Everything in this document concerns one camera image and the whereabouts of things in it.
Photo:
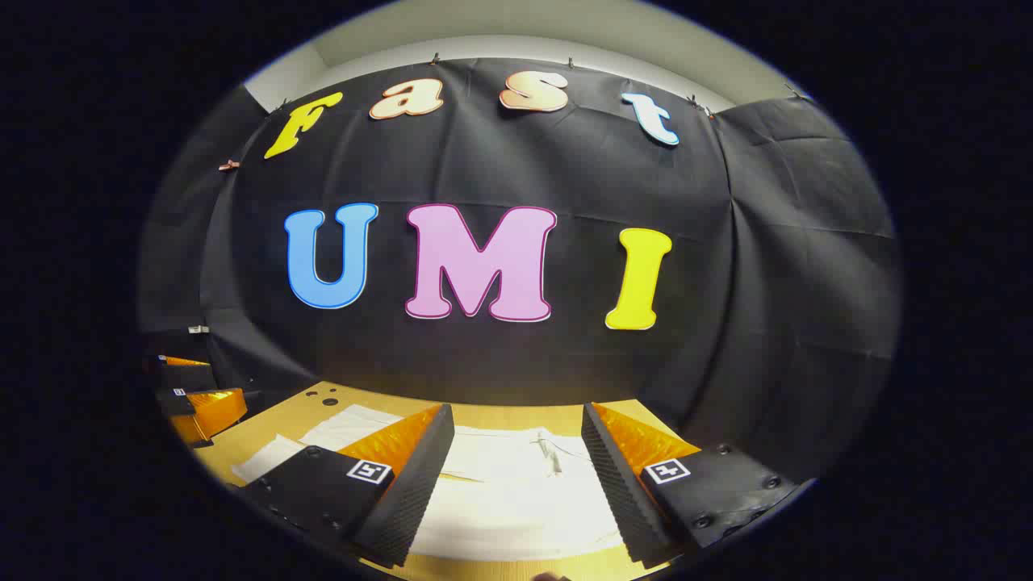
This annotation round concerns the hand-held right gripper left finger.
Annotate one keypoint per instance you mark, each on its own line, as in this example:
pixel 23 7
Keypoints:
pixel 411 492

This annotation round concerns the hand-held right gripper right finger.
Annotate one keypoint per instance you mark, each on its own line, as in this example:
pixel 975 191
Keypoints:
pixel 621 492

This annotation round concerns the white jeans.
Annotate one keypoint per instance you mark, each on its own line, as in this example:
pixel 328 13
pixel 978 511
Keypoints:
pixel 516 500

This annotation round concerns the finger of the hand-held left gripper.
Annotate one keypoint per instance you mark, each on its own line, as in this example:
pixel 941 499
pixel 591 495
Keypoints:
pixel 214 413
pixel 190 378

